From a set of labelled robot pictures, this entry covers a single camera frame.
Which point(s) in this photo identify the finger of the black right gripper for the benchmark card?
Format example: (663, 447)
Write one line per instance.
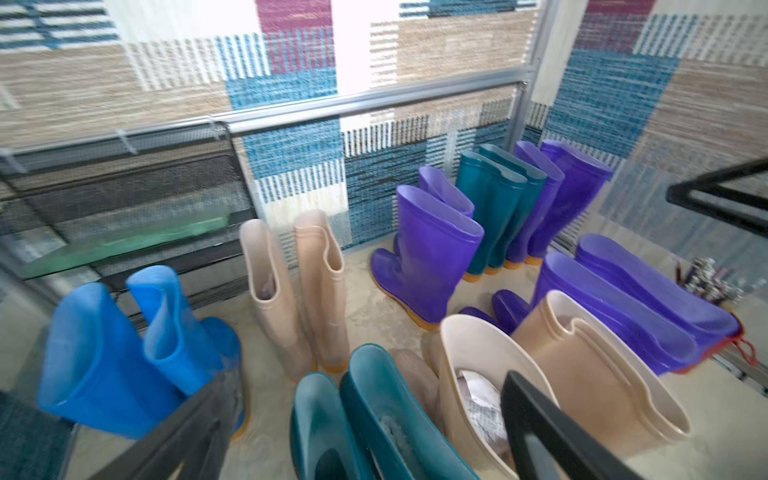
(708, 195)

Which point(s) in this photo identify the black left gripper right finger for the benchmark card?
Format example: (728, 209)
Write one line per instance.
(546, 443)

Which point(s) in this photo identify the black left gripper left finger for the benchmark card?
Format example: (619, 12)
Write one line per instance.
(192, 442)

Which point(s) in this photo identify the beige boot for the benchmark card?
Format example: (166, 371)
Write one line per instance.
(599, 381)
(322, 276)
(465, 342)
(273, 297)

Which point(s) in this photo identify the blue boot from pile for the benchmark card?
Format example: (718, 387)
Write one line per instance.
(187, 351)

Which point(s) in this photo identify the teal boot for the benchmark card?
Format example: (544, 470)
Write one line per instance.
(322, 443)
(540, 175)
(389, 423)
(495, 190)

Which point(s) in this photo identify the beige boot front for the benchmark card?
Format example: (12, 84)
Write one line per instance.
(322, 276)

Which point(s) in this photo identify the crumpled paper inside boot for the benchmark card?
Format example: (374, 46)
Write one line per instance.
(482, 402)

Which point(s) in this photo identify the teal boot standing back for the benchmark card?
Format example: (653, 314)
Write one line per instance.
(540, 175)

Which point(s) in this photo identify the red pencil bucket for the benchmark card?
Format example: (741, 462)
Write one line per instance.
(746, 349)

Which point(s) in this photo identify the green pad on shelf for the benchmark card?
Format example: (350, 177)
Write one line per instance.
(122, 242)

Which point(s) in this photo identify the black wire shelf rack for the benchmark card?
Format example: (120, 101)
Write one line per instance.
(55, 196)

